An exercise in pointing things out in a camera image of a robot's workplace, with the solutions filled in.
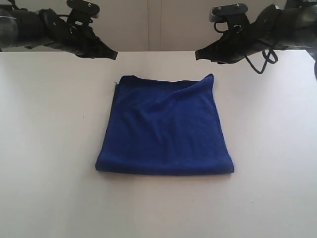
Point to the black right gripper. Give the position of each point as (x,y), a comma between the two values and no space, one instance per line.
(239,41)

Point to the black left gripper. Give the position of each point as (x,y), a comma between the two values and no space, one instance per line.
(73,38)

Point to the blue cloth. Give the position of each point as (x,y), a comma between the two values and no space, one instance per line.
(164,128)

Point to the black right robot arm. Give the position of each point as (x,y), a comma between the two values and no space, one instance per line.
(274,28)

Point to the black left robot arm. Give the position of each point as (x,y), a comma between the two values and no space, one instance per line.
(22,28)

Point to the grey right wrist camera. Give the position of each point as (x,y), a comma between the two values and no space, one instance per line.
(233,15)

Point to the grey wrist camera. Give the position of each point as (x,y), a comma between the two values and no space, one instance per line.
(233,15)
(82,11)

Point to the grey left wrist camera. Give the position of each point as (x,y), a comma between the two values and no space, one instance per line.
(82,11)

